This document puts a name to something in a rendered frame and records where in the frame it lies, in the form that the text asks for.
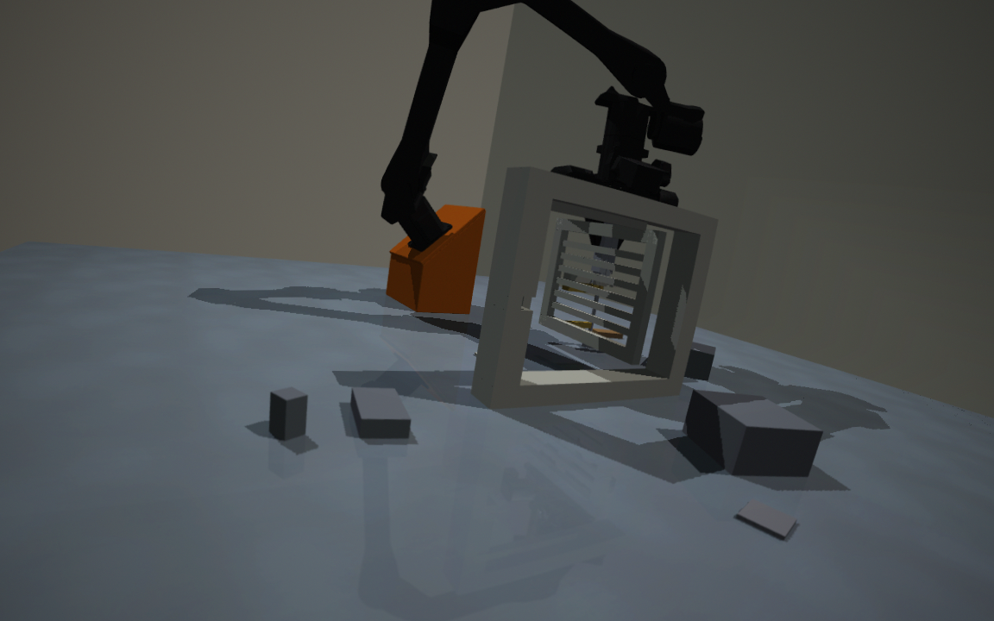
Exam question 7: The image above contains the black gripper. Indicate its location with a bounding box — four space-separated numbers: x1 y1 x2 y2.
551 135 679 246

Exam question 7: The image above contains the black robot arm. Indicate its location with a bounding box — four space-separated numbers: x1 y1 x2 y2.
381 0 705 252

